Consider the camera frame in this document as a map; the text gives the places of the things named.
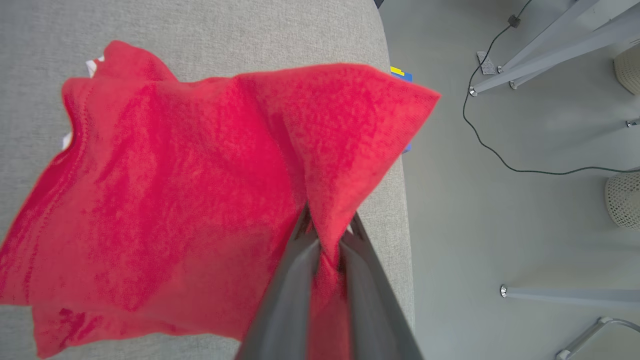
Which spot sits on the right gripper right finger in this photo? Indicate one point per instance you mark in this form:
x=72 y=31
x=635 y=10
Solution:
x=372 y=320

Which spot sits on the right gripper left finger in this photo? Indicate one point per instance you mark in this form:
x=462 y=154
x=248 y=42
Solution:
x=285 y=315

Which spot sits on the red and white garment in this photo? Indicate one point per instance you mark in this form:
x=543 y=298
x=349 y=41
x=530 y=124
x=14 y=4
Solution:
x=200 y=175

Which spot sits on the curved grey chair leg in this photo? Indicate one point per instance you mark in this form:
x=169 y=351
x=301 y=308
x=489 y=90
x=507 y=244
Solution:
x=590 y=332

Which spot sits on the blue and yellow object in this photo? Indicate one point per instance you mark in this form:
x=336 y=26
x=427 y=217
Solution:
x=406 y=76

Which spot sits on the white perforated basket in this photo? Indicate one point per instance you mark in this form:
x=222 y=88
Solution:
x=629 y=70
x=625 y=200

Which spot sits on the grey floor tape patch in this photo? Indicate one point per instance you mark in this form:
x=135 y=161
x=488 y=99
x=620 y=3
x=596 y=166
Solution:
x=486 y=63

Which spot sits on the grey metal furniture leg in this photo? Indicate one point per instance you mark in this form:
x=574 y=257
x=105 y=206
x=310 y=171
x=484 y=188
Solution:
x=550 y=62
x=545 y=39

